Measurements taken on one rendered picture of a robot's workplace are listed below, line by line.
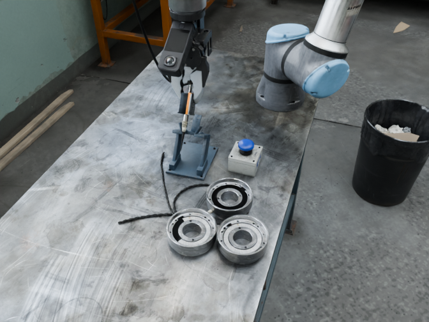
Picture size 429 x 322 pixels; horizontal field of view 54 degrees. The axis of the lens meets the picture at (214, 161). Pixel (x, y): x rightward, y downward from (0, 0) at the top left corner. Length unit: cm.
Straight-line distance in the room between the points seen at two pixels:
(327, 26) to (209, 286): 67
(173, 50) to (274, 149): 43
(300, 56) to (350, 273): 106
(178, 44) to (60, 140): 182
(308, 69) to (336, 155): 137
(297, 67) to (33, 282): 79
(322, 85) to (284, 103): 19
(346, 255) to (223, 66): 99
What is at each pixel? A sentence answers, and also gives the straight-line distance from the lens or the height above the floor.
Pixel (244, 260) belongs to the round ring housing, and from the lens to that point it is 86.
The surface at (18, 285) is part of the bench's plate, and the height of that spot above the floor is 80.
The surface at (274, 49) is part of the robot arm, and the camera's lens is 121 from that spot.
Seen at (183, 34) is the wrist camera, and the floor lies 116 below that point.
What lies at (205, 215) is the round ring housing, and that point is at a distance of 92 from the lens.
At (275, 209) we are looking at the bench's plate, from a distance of 98.
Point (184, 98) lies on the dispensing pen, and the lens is 95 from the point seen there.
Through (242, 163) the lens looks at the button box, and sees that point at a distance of 103.
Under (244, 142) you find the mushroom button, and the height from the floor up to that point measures 87.
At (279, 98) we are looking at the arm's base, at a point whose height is 84.
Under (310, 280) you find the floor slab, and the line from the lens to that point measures 185.
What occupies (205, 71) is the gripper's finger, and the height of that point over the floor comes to 108.
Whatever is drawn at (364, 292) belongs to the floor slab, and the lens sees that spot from 188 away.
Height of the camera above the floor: 152
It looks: 41 degrees down
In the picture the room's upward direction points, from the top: straight up
